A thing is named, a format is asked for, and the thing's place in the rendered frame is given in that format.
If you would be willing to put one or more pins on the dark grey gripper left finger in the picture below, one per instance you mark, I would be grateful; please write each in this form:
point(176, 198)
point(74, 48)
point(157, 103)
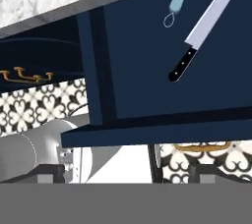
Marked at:
point(49, 169)

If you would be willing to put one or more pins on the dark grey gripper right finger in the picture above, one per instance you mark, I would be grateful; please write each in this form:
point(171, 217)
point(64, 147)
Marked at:
point(203, 169)

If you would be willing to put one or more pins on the navy blue cabinet front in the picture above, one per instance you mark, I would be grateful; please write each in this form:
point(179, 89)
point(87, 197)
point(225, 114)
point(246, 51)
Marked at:
point(39, 54)

